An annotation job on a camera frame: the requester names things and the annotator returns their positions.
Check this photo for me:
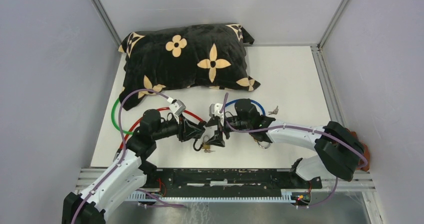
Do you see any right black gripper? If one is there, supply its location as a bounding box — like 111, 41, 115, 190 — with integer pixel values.
205, 114, 251, 147

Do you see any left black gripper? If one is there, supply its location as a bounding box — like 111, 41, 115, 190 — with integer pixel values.
152, 113, 203, 142

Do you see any small brass padlock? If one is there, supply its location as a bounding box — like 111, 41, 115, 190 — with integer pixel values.
201, 134, 214, 153

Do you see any blue cable lock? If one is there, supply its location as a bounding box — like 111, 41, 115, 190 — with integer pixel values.
225, 98, 267, 116

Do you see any large brass padlock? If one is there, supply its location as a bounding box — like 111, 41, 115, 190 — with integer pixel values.
254, 139, 272, 150

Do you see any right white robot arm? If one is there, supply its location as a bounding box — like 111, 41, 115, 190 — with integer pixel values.
206, 98, 370, 188

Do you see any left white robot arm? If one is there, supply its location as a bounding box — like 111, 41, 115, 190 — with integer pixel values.
61, 109, 206, 224

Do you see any loose keys right side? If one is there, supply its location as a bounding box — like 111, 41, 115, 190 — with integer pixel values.
268, 105, 279, 115

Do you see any black floral pillow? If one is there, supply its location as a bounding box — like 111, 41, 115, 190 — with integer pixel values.
118, 23, 260, 110

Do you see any brown cloth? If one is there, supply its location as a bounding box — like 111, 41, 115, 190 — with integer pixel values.
346, 127, 372, 172

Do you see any red cable lock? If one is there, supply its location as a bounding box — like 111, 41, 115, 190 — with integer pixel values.
119, 109, 190, 154

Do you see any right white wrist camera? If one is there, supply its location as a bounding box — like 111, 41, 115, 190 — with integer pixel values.
209, 103, 224, 118

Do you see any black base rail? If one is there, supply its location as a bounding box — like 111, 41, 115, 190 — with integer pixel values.
142, 168, 323, 203

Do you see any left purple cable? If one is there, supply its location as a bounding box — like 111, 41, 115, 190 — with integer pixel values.
69, 88, 176, 224

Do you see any green cable lock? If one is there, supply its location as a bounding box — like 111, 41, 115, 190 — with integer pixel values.
110, 98, 120, 131

